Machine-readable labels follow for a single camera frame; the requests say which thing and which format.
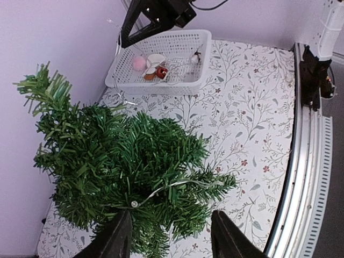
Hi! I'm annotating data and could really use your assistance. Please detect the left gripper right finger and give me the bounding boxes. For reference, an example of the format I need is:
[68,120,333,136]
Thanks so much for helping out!
[211,210,265,258]

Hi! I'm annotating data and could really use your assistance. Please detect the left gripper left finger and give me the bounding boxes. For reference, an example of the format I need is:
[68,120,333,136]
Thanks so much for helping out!
[79,210,132,258]

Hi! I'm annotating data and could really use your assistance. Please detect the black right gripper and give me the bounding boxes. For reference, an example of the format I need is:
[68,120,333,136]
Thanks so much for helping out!
[121,0,196,48]

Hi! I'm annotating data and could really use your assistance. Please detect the clear led light string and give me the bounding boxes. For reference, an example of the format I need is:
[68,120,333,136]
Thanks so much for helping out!
[102,18,226,210]

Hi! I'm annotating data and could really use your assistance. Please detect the white plastic basket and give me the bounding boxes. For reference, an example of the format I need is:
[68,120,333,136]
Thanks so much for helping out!
[105,30,212,96]

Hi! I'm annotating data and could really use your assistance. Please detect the small green christmas tree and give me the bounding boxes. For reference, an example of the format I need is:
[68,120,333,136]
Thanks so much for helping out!
[16,64,235,257]

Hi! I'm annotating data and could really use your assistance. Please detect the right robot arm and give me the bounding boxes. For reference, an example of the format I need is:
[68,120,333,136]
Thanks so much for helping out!
[118,1,343,111]

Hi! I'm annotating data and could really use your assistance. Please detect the pink pompom ornament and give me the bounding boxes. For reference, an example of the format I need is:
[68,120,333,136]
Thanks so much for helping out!
[132,56,146,71]

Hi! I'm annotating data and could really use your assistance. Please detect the red ball ornament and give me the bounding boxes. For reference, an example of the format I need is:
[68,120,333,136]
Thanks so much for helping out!
[155,66,168,80]

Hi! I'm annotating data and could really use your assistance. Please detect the orange brown ornament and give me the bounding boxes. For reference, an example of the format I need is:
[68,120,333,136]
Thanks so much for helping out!
[144,73,156,81]

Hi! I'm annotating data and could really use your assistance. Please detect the white cotton ornament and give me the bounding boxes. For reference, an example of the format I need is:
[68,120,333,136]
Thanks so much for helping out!
[190,45,203,63]

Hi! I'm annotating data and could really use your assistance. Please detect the front aluminium rail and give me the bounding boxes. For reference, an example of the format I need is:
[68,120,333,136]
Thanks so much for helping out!
[264,43,333,257]

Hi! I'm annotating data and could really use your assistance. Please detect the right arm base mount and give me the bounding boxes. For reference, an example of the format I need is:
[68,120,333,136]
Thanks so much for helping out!
[299,46,336,112]

